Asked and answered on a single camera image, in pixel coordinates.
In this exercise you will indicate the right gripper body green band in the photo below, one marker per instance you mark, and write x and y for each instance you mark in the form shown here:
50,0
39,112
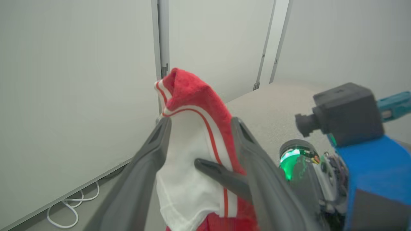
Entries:
295,160

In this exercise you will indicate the dark grey wrist camera box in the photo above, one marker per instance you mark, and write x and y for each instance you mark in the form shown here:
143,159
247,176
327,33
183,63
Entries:
346,112

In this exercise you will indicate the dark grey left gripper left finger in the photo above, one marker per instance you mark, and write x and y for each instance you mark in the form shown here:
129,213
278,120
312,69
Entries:
131,186

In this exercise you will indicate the red and white garment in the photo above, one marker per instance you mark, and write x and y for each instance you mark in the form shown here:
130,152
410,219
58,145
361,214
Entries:
189,179

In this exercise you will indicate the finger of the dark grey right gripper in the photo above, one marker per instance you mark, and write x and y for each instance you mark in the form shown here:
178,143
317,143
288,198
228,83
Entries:
224,176

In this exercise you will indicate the teal plug connector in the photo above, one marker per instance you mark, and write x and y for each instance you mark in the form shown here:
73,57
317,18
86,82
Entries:
396,104

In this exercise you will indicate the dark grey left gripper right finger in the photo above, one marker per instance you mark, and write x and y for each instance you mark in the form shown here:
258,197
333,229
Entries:
269,192

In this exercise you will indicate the grey fabric sofa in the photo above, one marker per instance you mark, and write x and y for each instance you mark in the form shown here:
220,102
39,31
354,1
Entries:
276,109

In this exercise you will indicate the blue camera mount bracket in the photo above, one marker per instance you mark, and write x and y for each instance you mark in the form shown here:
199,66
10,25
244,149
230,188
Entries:
379,170

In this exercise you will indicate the thin grey door frame strip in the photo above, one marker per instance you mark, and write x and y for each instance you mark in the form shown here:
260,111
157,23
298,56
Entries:
266,48
281,41

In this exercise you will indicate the grey partition wall post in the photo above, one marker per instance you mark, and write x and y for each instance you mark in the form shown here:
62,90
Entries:
163,38

